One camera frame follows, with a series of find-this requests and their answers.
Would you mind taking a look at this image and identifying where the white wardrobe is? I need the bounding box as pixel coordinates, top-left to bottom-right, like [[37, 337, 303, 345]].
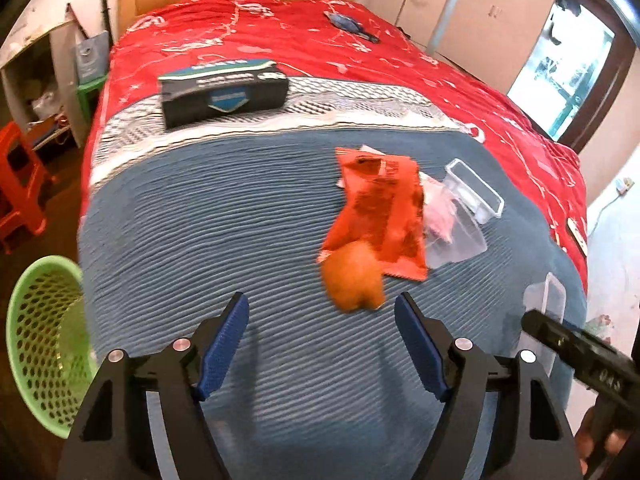
[[357, 0, 561, 93]]

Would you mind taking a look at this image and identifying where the small clear rectangular container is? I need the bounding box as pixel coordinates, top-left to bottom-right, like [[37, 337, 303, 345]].
[[444, 158, 505, 225]]

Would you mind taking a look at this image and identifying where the blue ribbed blanket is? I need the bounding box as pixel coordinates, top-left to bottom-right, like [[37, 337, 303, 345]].
[[77, 77, 588, 480]]

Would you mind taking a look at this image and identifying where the glass window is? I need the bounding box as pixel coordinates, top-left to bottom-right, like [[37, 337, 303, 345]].
[[507, 0, 636, 153]]

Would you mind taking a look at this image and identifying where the clear plastic cup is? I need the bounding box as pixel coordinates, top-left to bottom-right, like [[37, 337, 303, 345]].
[[424, 200, 488, 268]]

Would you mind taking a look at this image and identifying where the blue toy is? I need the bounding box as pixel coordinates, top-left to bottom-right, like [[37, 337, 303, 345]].
[[322, 10, 381, 43]]

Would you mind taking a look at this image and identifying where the black cardboard box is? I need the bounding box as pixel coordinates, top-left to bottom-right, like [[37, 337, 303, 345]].
[[157, 57, 290, 130]]

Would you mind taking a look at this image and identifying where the red plastic stool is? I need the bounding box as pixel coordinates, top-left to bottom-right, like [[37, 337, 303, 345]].
[[0, 121, 56, 256]]

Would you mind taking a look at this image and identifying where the green plastic stool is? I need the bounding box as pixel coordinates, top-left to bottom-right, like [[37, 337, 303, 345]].
[[76, 72, 110, 126]]

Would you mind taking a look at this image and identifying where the orange snack packet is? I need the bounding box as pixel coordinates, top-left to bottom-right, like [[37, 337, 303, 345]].
[[317, 146, 430, 281]]

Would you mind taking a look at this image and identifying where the white desk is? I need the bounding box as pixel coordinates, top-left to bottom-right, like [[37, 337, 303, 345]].
[[0, 10, 96, 148]]

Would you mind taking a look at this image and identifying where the floral wall decal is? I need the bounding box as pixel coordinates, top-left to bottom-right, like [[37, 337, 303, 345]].
[[582, 312, 618, 343]]

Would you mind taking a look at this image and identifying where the grey blue bag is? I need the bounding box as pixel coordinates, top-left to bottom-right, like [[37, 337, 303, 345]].
[[74, 30, 111, 86]]

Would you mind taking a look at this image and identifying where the white remote control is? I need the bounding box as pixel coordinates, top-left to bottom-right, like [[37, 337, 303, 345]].
[[567, 217, 590, 256]]

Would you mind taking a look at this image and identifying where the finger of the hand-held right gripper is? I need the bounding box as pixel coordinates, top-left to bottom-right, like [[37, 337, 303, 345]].
[[521, 309, 633, 403]]

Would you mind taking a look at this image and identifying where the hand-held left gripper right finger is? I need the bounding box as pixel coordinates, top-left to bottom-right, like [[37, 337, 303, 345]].
[[394, 291, 585, 480]]

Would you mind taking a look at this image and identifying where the red patterned blanket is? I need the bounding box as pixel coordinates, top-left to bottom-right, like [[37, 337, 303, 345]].
[[80, 0, 590, 291]]

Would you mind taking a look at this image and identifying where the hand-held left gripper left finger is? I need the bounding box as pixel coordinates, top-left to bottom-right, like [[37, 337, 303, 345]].
[[56, 291, 251, 480]]

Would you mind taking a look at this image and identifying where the person's right hand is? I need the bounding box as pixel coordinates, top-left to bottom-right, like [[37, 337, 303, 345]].
[[574, 405, 632, 467]]

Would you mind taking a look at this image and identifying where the orange fruit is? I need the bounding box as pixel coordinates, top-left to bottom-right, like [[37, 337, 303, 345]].
[[320, 240, 387, 313]]

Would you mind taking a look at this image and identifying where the green plastic basket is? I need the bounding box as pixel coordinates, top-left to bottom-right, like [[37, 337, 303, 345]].
[[6, 255, 101, 440]]

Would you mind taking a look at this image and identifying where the large clear rectangular container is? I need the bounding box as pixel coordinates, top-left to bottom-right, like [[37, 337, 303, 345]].
[[515, 272, 567, 376]]

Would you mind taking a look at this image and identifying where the white plastic bag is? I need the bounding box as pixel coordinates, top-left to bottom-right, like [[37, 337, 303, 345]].
[[30, 87, 63, 121]]

